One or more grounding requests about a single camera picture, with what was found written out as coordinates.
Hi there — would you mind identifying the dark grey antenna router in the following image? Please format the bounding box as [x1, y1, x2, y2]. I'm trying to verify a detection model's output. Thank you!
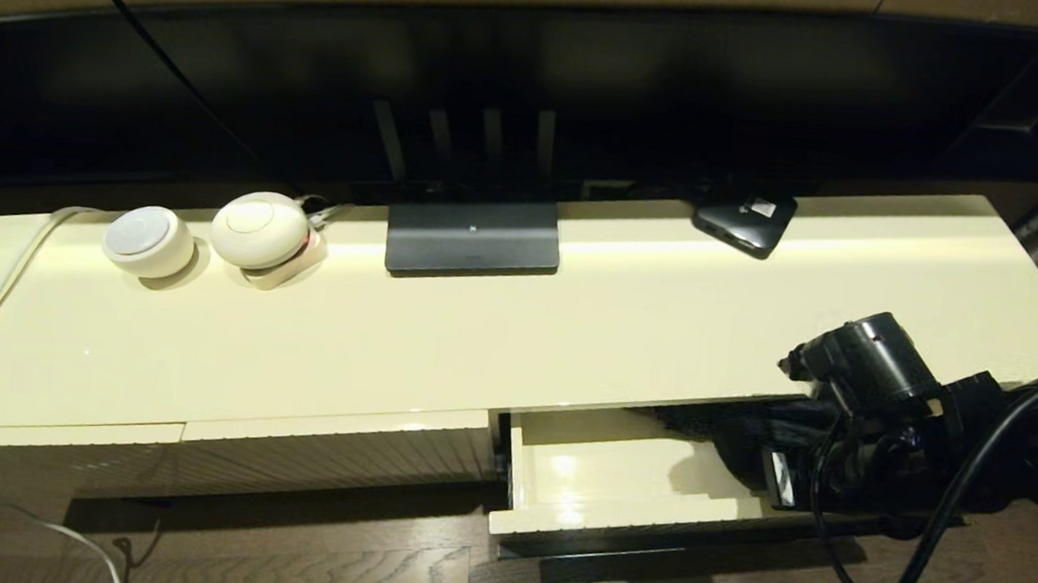
[358, 97, 572, 288]

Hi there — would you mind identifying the grey thin cable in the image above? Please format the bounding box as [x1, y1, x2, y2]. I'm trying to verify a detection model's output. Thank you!
[297, 194, 356, 233]

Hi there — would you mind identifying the small black set-top box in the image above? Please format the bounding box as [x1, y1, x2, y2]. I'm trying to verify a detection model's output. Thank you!
[689, 187, 800, 262]

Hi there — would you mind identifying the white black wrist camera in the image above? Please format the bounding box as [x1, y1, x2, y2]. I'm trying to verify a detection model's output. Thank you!
[757, 445, 809, 511]

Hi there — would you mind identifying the beige device base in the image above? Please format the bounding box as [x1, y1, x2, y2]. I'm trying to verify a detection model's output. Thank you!
[239, 225, 332, 297]

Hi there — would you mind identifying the black umbrella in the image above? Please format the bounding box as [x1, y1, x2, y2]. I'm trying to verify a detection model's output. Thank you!
[643, 390, 812, 495]

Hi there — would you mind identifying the large white round device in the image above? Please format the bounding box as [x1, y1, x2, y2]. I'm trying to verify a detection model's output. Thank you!
[206, 188, 314, 275]

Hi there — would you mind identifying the black flat television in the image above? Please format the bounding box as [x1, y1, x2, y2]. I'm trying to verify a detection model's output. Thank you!
[0, 0, 1038, 278]

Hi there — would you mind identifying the small white round speaker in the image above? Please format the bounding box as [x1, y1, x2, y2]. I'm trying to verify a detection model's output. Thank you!
[98, 202, 199, 284]

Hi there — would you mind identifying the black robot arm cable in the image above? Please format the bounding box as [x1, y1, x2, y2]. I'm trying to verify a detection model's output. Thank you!
[802, 347, 1038, 583]

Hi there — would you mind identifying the white floor cable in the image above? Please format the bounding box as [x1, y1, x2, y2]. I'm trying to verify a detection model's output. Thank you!
[0, 499, 137, 583]

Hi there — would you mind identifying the cream drawer with black handle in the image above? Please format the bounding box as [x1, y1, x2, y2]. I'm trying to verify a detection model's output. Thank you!
[485, 373, 973, 583]

